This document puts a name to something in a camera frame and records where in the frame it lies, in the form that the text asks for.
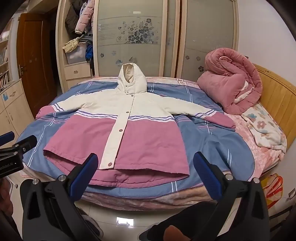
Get bed with pink sheet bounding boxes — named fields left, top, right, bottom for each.
left=22, top=75, right=288, bottom=211

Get pink hanging puffer jacket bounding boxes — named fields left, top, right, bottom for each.
left=74, top=0, right=94, bottom=35

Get person's left hand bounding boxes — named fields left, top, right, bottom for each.
left=0, top=177, right=14, bottom=211

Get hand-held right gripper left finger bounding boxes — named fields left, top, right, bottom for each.
left=20, top=152, right=102, bottom=241

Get brown hanging coat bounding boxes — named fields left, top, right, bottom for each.
left=65, top=0, right=84, bottom=35

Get person's left shoe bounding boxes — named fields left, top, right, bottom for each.
left=76, top=207, right=104, bottom=237

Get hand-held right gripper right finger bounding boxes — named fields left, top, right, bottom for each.
left=193, top=152, right=270, bottom=241

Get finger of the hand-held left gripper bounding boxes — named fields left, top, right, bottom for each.
left=0, top=131, right=15, bottom=147
left=11, top=135, right=38, bottom=154

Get brown wooden door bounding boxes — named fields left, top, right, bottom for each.
left=17, top=13, right=57, bottom=118

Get orange cardboard box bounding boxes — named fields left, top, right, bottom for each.
left=262, top=173, right=284, bottom=210

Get white floral blanket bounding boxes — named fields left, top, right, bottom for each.
left=240, top=102, right=287, bottom=161

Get grey folded clothes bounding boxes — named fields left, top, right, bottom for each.
left=80, top=32, right=93, bottom=45

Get row of books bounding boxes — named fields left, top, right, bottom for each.
left=0, top=70, right=10, bottom=91

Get beige crumpled cloth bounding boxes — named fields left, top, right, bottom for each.
left=63, top=35, right=85, bottom=54

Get pink and white hooded jacket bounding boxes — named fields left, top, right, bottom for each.
left=36, top=63, right=236, bottom=189

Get blue plaid blanket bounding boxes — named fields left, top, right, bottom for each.
left=16, top=79, right=256, bottom=200

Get pink rolled quilt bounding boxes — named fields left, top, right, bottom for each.
left=197, top=47, right=263, bottom=115

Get wardrobe with frosted sliding doors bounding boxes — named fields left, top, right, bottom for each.
left=55, top=0, right=240, bottom=93

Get wardrobe drawer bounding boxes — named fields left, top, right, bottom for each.
left=66, top=77, right=93, bottom=87
left=65, top=65, right=92, bottom=78

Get wooden headboard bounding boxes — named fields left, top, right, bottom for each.
left=252, top=63, right=296, bottom=151

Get light wooden cabinet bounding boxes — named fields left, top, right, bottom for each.
left=0, top=79, right=35, bottom=139

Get person's right leg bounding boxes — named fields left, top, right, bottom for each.
left=137, top=202, right=222, bottom=241

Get light wooden bookshelf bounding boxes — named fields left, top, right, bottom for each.
left=0, top=23, right=13, bottom=92

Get blue puffy garment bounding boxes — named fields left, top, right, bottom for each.
left=85, top=44, right=93, bottom=63

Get clear plastic storage box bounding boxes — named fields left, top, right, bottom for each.
left=65, top=44, right=89, bottom=64

